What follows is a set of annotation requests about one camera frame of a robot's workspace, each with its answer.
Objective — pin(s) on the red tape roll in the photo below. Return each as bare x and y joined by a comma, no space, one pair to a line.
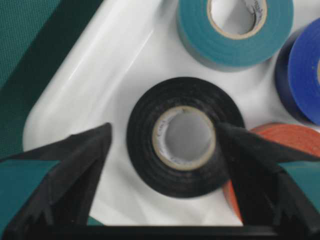
295,136

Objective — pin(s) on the green tape roll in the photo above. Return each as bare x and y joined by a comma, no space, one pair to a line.
211,44

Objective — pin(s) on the blue tape roll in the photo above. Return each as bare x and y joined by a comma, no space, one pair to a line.
297,74

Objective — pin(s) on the green table cloth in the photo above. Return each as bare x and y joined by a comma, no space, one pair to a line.
35,38

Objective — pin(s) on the left gripper teal-taped left finger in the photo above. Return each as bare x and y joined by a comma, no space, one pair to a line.
53,185

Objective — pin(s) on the white plastic tray case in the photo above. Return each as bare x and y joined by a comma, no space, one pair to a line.
128,47

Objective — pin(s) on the black tape roll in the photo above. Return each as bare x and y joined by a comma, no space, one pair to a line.
179,92

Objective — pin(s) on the left gripper teal-taped right finger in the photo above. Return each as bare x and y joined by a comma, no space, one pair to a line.
275,187

